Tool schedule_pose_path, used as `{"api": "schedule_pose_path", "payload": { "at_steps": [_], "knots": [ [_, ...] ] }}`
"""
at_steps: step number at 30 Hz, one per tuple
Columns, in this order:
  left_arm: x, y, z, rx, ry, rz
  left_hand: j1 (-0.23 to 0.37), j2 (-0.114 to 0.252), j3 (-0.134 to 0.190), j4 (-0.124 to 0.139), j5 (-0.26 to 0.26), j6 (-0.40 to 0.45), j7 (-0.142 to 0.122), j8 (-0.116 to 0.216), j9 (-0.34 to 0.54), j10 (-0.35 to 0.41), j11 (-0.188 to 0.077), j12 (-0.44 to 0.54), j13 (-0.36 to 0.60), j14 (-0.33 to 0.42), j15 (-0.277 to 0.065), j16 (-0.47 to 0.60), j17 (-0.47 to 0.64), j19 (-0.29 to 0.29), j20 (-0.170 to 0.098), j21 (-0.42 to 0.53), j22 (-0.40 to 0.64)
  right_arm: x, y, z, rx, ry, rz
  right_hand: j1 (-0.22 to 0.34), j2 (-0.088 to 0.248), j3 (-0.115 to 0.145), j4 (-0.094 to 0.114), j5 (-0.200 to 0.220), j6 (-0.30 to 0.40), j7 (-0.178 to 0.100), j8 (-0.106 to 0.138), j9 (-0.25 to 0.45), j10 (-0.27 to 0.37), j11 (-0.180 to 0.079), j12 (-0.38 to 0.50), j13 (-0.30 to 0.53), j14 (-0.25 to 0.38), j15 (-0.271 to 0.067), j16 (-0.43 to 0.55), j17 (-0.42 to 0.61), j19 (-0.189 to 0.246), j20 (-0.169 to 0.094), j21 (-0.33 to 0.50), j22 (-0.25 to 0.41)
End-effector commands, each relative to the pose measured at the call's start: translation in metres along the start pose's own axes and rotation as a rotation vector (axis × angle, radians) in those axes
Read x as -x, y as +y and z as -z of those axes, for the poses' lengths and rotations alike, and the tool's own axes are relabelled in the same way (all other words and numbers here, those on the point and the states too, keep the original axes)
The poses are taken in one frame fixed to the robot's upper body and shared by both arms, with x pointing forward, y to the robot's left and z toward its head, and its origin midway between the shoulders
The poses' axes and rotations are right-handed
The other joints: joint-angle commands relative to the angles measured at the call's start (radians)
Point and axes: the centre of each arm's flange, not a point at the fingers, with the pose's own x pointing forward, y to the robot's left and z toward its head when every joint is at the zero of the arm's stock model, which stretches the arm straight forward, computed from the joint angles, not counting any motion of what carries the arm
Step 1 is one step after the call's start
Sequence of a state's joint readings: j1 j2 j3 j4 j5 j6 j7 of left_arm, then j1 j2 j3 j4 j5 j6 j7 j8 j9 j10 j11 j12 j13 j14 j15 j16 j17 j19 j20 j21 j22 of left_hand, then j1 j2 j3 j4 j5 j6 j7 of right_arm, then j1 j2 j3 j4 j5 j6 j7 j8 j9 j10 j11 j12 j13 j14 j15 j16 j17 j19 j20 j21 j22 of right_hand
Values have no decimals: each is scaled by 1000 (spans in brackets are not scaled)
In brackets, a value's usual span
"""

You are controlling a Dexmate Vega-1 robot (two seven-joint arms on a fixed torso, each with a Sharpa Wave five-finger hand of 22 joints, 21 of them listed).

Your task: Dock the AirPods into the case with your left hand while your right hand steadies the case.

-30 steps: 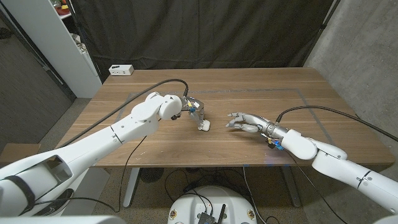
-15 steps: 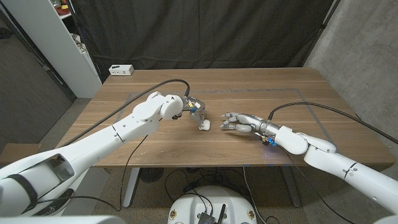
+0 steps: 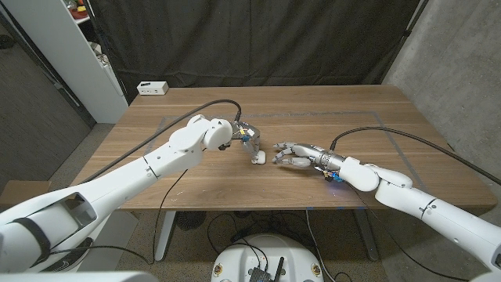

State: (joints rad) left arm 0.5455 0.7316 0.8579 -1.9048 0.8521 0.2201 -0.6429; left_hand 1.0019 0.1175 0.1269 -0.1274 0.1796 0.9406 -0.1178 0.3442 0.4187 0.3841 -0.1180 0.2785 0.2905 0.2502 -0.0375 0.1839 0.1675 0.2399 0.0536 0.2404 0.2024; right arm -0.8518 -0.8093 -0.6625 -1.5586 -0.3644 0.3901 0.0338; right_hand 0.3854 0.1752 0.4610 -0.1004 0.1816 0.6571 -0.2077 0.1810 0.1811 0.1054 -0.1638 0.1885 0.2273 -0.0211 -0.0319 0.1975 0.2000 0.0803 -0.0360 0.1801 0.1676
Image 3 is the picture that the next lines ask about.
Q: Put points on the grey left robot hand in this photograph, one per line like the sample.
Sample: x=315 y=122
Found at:
x=250 y=137

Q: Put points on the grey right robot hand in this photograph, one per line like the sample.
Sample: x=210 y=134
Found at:
x=309 y=154

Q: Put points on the white AirPods case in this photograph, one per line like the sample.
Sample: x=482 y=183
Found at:
x=260 y=158

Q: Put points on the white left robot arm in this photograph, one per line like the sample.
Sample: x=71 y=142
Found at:
x=129 y=176

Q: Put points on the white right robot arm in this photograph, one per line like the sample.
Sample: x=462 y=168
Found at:
x=450 y=219

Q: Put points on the grey tape outline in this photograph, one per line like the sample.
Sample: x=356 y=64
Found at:
x=313 y=114

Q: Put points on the black backdrop curtain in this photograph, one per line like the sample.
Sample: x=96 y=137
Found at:
x=254 y=39

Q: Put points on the black round floor fan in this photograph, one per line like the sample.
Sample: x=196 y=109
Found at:
x=190 y=220

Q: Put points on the grey table leg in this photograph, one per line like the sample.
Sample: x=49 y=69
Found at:
x=368 y=239

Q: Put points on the white power strip box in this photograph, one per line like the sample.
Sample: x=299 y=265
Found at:
x=152 y=88

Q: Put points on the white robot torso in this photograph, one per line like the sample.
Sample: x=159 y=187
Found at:
x=242 y=254

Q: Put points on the black antenna module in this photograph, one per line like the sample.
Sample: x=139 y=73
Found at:
x=258 y=274

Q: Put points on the white table leg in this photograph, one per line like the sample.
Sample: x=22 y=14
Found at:
x=164 y=239

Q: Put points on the black backdrop pole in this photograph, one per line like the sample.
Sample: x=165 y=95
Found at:
x=409 y=27

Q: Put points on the white floor platform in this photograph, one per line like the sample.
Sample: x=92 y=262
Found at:
x=113 y=239

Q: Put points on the white cabinet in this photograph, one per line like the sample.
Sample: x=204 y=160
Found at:
x=66 y=51

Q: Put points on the red object on shelf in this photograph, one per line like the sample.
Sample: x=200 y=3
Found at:
x=79 y=13

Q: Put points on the black sneaker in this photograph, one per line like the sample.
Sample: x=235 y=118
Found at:
x=74 y=258

